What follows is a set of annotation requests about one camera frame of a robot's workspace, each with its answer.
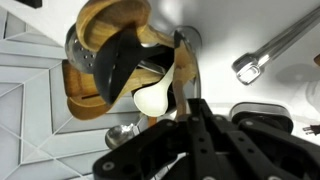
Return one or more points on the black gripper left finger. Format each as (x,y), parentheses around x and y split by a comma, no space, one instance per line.
(146,150)

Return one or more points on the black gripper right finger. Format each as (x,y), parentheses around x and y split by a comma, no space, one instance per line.
(266,150)

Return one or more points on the thin wooden utensil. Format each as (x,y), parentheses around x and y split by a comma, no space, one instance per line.
(181,70)

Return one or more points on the wooden slotted spatula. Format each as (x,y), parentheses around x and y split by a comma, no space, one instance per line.
(81,90)

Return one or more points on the black plastic spatula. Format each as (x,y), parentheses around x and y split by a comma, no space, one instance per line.
(115,66)

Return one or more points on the silver utensil holder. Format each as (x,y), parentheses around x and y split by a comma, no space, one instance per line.
(197,66)

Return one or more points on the silver round spoon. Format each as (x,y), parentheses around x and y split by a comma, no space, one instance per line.
(119,135)

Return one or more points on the black silver coffee maker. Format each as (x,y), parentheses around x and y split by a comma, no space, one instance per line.
(263,111)

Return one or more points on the white plastic spoon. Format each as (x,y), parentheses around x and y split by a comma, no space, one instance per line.
(153,100)

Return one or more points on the large wooden spoon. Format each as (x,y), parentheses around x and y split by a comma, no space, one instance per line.
(110,20)

